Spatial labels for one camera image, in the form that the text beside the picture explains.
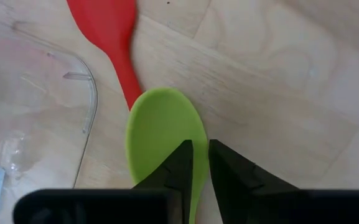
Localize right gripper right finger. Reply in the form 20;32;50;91
208;139;359;224

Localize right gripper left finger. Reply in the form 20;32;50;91
12;139;194;224

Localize green silicone spoon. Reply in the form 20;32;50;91
124;86;210;224

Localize red silicone spatula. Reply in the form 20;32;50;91
66;0;144;111

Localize clear plastic bin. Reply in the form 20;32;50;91
0;34;99;224

